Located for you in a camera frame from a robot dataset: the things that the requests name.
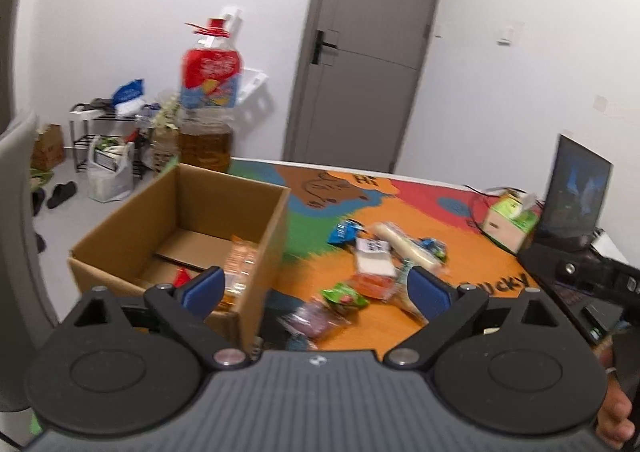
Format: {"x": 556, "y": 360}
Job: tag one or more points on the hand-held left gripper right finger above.
{"x": 425, "y": 292}

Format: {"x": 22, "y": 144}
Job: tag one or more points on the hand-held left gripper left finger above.
{"x": 202, "y": 289}

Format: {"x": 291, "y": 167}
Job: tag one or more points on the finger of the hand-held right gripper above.
{"x": 560, "y": 268}

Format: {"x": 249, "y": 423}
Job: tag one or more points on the white cake packet black label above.
{"x": 372, "y": 259}

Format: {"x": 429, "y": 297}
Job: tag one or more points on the green snack packet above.
{"x": 345, "y": 295}

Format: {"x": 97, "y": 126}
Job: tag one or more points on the purple snack packet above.
{"x": 307, "y": 321}

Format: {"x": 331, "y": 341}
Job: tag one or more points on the person's right hand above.
{"x": 612, "y": 412}

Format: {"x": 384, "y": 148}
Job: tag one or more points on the beige snack packet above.
{"x": 402, "y": 299}

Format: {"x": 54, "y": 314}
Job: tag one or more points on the small red snack packet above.
{"x": 181, "y": 278}

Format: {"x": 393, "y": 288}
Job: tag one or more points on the orange clear snack packet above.
{"x": 240, "y": 264}

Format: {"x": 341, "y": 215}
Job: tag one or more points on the small blue snack packet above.
{"x": 434, "y": 247}

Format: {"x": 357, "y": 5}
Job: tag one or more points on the white flat device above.
{"x": 612, "y": 247}

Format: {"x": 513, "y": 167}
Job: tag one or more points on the long white snack packet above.
{"x": 405, "y": 244}

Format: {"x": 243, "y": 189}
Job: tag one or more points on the green tissue box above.
{"x": 505, "y": 227}

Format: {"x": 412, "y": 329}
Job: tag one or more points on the black laptop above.
{"x": 575, "y": 192}

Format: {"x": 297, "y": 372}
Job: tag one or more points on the colourful printed table mat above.
{"x": 305, "y": 277}

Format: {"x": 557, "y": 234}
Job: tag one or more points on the teal snack packet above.
{"x": 297, "y": 342}

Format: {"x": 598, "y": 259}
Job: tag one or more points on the white plastic bag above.
{"x": 107, "y": 182}

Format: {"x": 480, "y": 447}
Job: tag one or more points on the brown paper bag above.
{"x": 165, "y": 149}

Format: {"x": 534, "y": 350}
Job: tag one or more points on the black shoe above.
{"x": 40, "y": 243}

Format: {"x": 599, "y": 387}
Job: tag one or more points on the black slipper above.
{"x": 38, "y": 202}
{"x": 62, "y": 193}

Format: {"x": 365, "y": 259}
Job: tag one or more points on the floral wrapped bundle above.
{"x": 167, "y": 107}

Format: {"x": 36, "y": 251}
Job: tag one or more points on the green floor mat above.
{"x": 41, "y": 177}

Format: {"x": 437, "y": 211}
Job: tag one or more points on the grey room door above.
{"x": 360, "y": 96}

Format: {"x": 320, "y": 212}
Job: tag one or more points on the large cooking oil bottle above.
{"x": 207, "y": 81}

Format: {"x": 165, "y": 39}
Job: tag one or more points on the small brown cardboard box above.
{"x": 47, "y": 149}

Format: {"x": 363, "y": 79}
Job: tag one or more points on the dark clothes pile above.
{"x": 102, "y": 104}

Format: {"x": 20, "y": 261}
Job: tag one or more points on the blue plastic bag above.
{"x": 127, "y": 92}

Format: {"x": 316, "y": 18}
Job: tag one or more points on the black shoe rack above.
{"x": 80, "y": 114}

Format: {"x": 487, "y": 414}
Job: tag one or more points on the grey side door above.
{"x": 10, "y": 31}

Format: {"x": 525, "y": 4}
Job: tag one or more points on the white wall rack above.
{"x": 252, "y": 81}

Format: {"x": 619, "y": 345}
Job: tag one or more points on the white light switch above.
{"x": 509, "y": 33}

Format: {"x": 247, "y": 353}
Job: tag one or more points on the small white wall switch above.
{"x": 438, "y": 30}

